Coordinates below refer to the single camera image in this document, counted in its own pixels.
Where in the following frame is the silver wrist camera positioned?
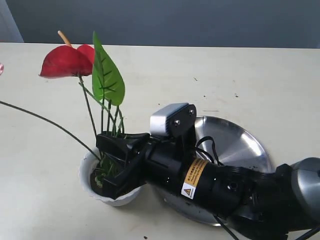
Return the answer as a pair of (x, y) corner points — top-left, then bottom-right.
(149, 102), (197, 138)

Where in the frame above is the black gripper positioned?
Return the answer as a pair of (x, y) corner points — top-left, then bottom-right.
(103, 140), (257, 218)

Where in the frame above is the white scalloped flower pot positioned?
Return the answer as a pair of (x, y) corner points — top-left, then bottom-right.
(78, 147), (142, 207)

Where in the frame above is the black camera cable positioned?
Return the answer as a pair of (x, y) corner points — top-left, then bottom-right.
(194, 136), (320, 240)

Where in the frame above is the round steel plate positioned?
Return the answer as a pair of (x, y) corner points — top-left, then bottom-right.
(152, 116), (275, 227)

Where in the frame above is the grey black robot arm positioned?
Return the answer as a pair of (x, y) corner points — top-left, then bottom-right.
(96, 133), (320, 240)

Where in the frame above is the red artificial anthurium plant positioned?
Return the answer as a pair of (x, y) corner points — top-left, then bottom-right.
(0, 30), (126, 181)

